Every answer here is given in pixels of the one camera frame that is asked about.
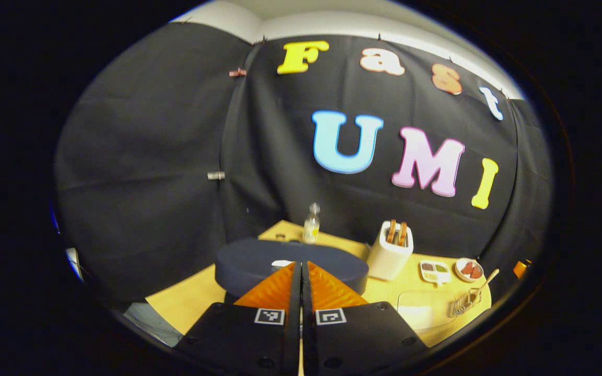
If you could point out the wooden spoon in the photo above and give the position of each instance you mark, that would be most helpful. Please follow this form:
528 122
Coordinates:
485 284

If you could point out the dark grey rice cooker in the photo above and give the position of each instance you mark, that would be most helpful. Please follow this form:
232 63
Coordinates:
249 266

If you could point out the pink clothes peg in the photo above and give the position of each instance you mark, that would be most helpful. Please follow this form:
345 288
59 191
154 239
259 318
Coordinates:
237 72

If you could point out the small glass bottle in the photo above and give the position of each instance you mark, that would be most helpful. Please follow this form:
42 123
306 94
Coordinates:
311 227

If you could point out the round white plate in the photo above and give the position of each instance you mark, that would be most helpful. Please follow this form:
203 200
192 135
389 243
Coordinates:
460 275

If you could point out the white toaster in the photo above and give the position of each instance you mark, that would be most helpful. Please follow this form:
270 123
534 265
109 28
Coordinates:
387 258

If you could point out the brown toast slice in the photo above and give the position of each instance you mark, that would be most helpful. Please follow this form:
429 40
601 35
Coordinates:
402 234
391 231

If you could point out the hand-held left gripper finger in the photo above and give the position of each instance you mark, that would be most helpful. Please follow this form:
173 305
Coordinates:
307 329
295 324

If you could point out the white divided grain tray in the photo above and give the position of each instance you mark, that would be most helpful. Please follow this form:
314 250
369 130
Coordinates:
434 271

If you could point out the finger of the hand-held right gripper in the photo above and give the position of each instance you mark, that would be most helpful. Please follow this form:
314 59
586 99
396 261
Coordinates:
521 269

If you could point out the clear rice container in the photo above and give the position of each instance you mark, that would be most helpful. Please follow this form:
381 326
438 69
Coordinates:
416 316

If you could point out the red meat slice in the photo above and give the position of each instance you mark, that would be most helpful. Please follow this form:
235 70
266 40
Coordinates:
467 268
476 271

